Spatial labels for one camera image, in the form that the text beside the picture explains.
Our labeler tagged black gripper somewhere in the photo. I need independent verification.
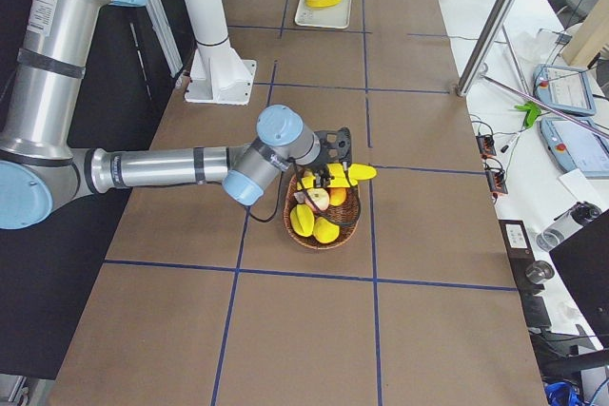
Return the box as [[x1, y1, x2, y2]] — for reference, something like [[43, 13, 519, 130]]
[[311, 130, 343, 188]]

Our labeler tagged yellow banana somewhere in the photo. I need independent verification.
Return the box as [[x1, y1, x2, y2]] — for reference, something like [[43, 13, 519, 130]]
[[296, 175, 356, 190], [305, 0, 342, 9], [327, 163, 377, 187]]

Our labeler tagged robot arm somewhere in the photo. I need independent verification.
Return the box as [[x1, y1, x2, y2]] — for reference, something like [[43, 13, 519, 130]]
[[1, 0, 349, 230]]

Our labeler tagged woven wicker basket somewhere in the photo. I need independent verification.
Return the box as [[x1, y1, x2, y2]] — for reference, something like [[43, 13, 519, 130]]
[[283, 164, 362, 250]]

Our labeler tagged orange fruit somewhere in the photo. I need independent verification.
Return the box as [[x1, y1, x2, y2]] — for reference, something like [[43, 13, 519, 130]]
[[328, 187, 347, 207]]

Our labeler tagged white bear tray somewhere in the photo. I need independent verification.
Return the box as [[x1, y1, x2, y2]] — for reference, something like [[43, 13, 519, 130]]
[[294, 0, 351, 29]]

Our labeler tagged yellow starfruit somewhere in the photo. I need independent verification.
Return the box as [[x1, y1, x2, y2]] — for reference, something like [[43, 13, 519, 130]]
[[289, 203, 315, 237]]

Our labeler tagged yellow lemon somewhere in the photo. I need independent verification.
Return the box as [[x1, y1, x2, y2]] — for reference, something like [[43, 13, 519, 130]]
[[313, 218, 340, 244]]

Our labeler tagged orange circuit board far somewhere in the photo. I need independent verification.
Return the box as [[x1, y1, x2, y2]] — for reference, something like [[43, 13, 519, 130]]
[[476, 134, 497, 159]]

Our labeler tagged orange circuit board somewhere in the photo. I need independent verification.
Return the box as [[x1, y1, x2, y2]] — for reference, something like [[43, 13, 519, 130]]
[[476, 134, 497, 159], [484, 167, 508, 198]]

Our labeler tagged orange circuit board near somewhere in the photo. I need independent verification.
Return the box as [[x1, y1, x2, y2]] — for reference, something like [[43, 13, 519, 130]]
[[484, 167, 508, 198]]

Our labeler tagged long metal reacher grabber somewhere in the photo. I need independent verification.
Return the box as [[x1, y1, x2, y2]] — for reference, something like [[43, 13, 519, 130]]
[[501, 25, 531, 95]]

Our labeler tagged near blue teach pendant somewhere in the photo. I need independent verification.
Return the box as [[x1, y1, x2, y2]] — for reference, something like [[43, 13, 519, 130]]
[[540, 117, 608, 179]]

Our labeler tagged blue teach pendant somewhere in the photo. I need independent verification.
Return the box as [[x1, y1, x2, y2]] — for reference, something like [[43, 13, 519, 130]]
[[533, 65, 597, 116], [540, 117, 608, 179]]

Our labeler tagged far blue teach pendant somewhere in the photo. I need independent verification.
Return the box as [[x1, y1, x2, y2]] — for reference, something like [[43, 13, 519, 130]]
[[533, 65, 597, 116]]

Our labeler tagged clear water bottle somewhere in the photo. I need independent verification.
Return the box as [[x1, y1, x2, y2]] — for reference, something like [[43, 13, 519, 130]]
[[536, 202, 601, 252]]

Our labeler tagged black monitor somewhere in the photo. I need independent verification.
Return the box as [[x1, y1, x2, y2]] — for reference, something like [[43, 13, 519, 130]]
[[550, 220, 608, 348]]

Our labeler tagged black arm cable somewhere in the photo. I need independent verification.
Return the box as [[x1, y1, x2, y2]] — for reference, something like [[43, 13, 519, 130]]
[[245, 158, 363, 229]]

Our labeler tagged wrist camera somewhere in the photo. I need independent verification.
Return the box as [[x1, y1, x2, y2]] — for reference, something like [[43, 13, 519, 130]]
[[326, 126, 352, 164]]

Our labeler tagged white pedestal base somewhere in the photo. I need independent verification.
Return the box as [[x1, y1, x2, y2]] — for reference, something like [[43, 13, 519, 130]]
[[185, 0, 257, 106]]

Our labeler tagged aluminium frame post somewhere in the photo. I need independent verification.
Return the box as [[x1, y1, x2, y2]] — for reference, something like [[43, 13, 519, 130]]
[[456, 0, 515, 97]]

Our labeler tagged green handled reacher grabber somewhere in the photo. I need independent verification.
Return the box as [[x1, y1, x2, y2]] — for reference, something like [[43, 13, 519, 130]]
[[480, 63, 609, 141]]

